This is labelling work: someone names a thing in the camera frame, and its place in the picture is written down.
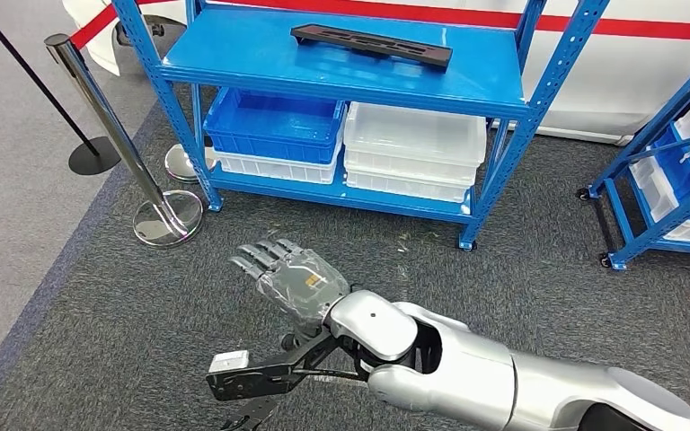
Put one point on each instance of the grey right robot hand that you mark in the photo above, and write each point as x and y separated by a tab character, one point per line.
297	282

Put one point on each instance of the long black plastic part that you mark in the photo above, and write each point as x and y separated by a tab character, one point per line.
375	46

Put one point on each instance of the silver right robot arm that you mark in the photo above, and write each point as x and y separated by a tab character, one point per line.
470	369

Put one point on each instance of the blue metal shelf rack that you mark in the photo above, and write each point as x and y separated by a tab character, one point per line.
232	47

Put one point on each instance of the white ribbed plastic bin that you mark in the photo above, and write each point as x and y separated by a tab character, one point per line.
273	169

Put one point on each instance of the translucent white plastic bin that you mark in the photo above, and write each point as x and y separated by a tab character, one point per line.
407	191
413	131
410	174

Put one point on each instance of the blue plastic bin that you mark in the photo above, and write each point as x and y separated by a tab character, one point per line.
273	128

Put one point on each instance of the chrome-based stanchion with black top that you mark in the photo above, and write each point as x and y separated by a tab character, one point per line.
178	163

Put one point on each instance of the short red barrier belt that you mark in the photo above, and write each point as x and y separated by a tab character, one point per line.
92	27

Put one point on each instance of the blue wheeled metal rack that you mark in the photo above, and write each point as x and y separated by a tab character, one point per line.
636	238

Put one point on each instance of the white car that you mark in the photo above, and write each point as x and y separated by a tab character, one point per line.
589	77

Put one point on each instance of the blue storage bin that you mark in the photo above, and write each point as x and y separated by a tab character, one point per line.
687	178

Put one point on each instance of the long red barrier belt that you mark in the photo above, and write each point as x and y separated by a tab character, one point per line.
648	28

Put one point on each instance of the black right wrist camera bracket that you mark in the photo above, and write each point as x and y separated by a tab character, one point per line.
261	378

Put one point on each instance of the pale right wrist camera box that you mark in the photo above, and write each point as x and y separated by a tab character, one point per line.
229	361

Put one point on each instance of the black stanchion post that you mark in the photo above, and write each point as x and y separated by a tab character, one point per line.
92	156

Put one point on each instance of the chrome stanchion post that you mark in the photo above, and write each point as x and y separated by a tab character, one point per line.
107	125

